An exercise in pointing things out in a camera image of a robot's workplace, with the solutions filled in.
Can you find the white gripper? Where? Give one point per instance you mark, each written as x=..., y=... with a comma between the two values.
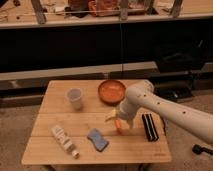
x=125, y=111

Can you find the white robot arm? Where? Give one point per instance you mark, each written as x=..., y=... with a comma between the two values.
x=141, y=94

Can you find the orange ceramic bowl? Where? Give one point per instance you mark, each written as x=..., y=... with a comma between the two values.
x=111, y=91

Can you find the blue sponge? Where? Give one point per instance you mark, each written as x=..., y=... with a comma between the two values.
x=99, y=142

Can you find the wooden folding table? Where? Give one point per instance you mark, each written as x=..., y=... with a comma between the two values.
x=130, y=147

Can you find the white plastic bottle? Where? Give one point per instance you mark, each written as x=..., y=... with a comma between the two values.
x=65, y=141

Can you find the black object on floor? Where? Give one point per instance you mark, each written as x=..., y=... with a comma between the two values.
x=197, y=149

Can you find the red basket on shelf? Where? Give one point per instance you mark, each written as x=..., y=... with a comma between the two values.
x=101, y=8

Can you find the wooden shelf bench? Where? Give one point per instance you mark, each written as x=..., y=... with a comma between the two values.
x=52, y=13

